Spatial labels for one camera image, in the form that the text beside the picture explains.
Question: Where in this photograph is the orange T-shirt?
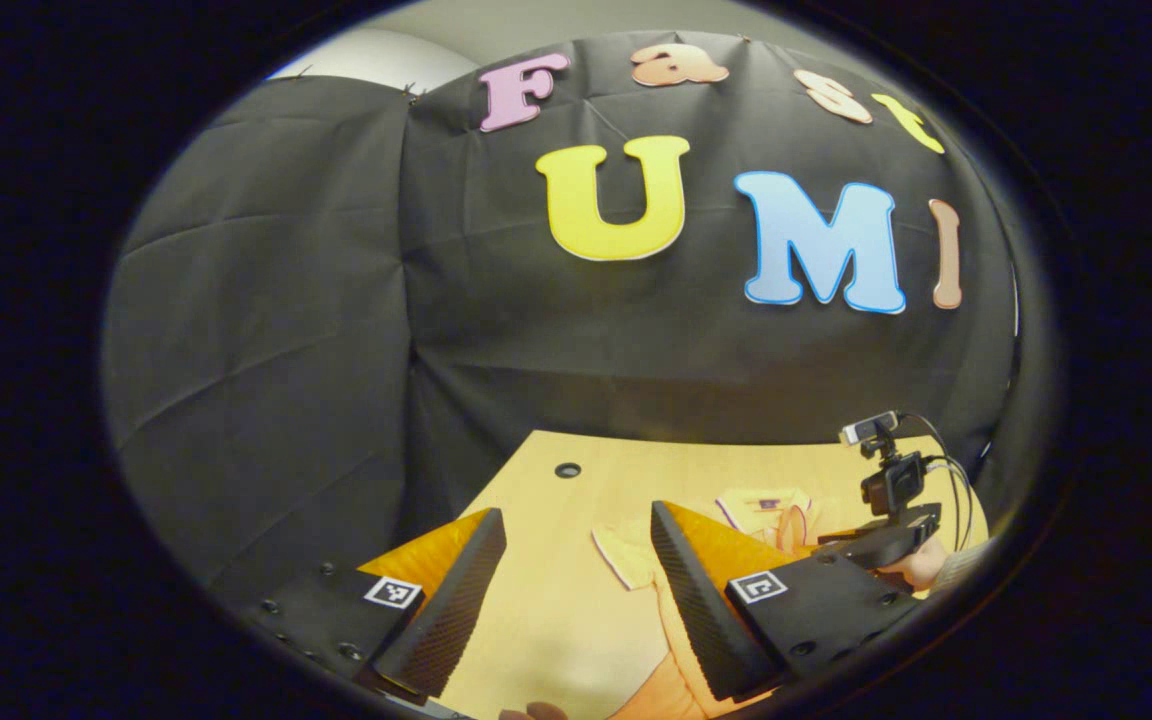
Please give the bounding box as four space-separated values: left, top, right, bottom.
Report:
591 487 842 720

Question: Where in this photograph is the black cable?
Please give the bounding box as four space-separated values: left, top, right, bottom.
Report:
898 413 974 553

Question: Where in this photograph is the black backdrop cloth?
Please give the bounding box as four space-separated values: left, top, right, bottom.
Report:
104 30 1022 601

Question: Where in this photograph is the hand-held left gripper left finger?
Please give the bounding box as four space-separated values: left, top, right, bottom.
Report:
234 507 508 701

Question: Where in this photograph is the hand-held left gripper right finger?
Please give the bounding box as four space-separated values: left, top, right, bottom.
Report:
648 500 929 703

